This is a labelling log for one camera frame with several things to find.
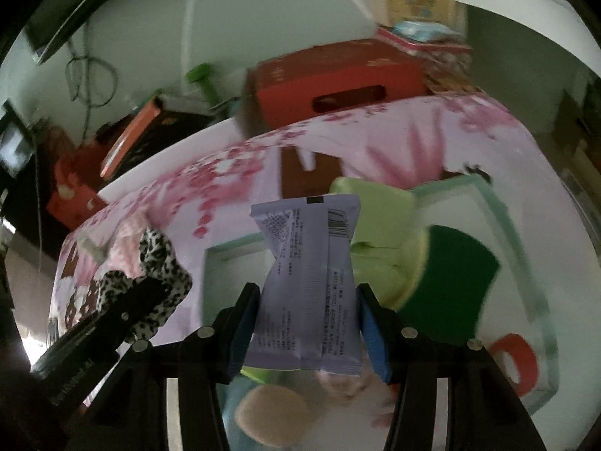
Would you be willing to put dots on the small green tissue pack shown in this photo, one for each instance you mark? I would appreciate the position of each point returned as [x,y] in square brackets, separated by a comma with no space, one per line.
[96,252]

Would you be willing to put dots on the red tote bag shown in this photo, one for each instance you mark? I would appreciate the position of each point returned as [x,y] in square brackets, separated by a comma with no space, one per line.
[77,175]

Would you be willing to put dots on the pink white fuzzy cloth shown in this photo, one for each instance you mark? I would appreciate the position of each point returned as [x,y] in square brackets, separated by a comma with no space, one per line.
[124,248]

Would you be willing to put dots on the cartoon print bedsheet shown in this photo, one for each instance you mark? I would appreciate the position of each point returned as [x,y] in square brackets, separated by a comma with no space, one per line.
[199,192]

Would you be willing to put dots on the blue wet wipes pack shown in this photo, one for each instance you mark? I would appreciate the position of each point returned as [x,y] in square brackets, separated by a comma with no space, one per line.
[426,32]

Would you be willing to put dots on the black coffee machine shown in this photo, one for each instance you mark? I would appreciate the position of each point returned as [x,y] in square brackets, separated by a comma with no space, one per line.
[19,186]

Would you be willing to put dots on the green scouring sponge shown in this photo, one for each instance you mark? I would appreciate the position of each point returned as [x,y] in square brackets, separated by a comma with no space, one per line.
[448,300]

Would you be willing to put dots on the beige powder puff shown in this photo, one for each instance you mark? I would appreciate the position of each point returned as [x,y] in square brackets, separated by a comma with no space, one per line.
[274,416]

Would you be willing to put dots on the orange black box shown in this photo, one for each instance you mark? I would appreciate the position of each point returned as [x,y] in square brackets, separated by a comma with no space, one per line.
[162,122]

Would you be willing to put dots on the red tape roll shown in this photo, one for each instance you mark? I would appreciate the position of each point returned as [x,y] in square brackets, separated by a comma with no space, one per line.
[517,361]

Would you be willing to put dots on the red patterned tin box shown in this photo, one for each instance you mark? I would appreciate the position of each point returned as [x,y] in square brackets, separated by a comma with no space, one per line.
[446,64]

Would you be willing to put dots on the light green cloth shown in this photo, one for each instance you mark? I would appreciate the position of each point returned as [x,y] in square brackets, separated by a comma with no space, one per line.
[389,247]

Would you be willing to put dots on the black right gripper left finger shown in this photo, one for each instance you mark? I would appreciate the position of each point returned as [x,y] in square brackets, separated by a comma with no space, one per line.
[218,351]

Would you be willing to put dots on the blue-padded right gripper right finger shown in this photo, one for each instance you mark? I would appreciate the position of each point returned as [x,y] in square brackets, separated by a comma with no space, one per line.
[388,341]

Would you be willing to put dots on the leopard print scrunchie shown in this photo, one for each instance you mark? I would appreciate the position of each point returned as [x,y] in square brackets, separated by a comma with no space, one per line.
[159,264]

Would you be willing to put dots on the mint green tray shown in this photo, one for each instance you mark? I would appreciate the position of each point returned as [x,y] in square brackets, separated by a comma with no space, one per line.
[454,397]

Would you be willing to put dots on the white curved shelf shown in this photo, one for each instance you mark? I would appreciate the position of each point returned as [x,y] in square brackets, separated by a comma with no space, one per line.
[556,20]

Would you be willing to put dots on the red cardboard box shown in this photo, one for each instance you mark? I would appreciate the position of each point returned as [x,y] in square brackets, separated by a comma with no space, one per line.
[326,79]

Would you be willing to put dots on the blue face mask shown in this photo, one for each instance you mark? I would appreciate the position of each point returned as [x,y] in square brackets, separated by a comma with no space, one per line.
[238,440]

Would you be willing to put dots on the green dumbbell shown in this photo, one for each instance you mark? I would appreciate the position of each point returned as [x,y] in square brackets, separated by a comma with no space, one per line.
[202,76]

